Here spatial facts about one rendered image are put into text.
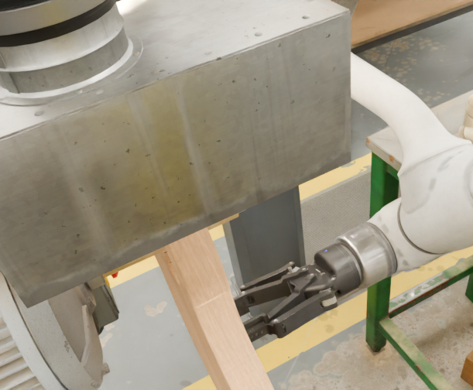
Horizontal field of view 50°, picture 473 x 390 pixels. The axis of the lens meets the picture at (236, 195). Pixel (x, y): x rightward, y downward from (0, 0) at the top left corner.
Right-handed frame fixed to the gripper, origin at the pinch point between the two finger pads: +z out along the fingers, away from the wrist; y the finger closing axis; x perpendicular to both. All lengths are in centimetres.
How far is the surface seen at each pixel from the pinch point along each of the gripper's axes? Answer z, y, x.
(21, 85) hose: 10.5, -26.8, 39.5
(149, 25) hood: -0.1, -21.5, 40.7
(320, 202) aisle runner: -83, 147, -51
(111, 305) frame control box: 15.2, 24.8, 0.1
